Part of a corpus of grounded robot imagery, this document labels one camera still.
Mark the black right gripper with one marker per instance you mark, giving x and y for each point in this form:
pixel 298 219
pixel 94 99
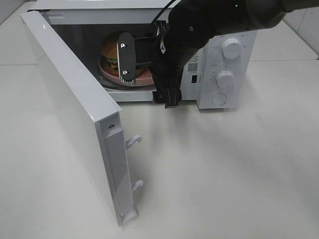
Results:
pixel 169 55

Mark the pink round plate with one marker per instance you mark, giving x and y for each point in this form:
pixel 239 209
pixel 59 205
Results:
pixel 143 78

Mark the round white door button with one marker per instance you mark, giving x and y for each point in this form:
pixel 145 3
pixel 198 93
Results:
pixel 219 99

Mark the white timer knob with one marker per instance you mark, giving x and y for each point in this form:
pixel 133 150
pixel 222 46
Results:
pixel 225 79

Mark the white microwave door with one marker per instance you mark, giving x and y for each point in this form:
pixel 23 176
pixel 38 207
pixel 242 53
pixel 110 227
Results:
pixel 89 115

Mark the burger with lettuce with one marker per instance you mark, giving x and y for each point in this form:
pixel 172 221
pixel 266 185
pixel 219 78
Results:
pixel 109 55

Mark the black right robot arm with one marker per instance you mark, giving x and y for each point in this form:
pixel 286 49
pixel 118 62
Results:
pixel 192 23

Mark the white warning label sticker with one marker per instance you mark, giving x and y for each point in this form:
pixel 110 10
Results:
pixel 192 65

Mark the white microwave oven body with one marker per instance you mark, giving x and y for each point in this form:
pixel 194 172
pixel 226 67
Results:
pixel 83 24

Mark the glass microwave turntable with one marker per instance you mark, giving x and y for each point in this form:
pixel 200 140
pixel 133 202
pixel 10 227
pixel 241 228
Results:
pixel 113 86

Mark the white upper power knob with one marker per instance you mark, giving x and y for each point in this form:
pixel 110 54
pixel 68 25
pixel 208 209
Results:
pixel 231 48

